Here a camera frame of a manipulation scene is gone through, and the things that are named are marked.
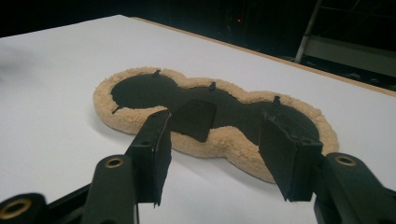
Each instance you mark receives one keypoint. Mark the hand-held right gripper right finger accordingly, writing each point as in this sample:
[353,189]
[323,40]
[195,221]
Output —
[289,161]

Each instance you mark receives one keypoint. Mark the white metal stand frame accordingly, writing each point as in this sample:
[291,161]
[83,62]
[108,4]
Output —
[348,54]

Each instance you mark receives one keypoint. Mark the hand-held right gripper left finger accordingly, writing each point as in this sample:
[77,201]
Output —
[149,155]

